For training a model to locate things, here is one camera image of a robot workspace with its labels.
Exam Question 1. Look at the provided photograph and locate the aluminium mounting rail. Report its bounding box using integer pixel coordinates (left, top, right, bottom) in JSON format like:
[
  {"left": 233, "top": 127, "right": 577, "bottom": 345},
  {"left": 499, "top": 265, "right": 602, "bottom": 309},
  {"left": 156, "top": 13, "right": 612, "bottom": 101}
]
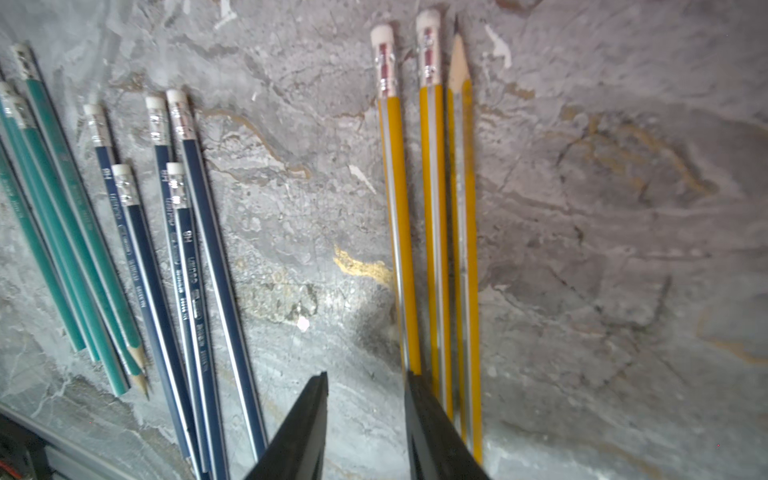
[{"left": 1, "top": 405, "right": 139, "bottom": 479}]

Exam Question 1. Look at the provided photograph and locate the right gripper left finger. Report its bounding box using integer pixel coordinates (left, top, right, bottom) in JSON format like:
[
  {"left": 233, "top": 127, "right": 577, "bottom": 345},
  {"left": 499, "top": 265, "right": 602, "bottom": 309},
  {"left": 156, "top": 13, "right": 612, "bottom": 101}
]
[{"left": 245, "top": 372, "right": 328, "bottom": 480}]

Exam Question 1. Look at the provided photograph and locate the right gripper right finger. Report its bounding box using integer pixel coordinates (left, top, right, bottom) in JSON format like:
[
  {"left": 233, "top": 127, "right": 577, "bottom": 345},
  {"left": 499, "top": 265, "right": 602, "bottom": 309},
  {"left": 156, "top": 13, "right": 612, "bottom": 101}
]
[{"left": 404, "top": 371, "right": 489, "bottom": 480}]

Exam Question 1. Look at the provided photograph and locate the yellow pencil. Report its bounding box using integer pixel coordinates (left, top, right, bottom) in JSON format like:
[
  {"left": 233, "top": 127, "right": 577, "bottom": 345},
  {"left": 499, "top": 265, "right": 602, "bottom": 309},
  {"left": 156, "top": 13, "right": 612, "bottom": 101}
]
[
  {"left": 416, "top": 9, "right": 454, "bottom": 420},
  {"left": 447, "top": 20, "right": 483, "bottom": 464},
  {"left": 370, "top": 23, "right": 422, "bottom": 375}
]

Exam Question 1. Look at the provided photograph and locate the green pencil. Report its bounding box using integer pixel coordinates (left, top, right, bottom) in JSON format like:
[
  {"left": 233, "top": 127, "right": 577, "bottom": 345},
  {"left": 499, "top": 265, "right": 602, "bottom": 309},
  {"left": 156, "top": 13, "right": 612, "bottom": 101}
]
[
  {"left": 0, "top": 143, "right": 88, "bottom": 354},
  {"left": 1, "top": 81, "right": 149, "bottom": 396},
  {"left": 1, "top": 113, "right": 98, "bottom": 361},
  {"left": 11, "top": 43, "right": 146, "bottom": 376}
]

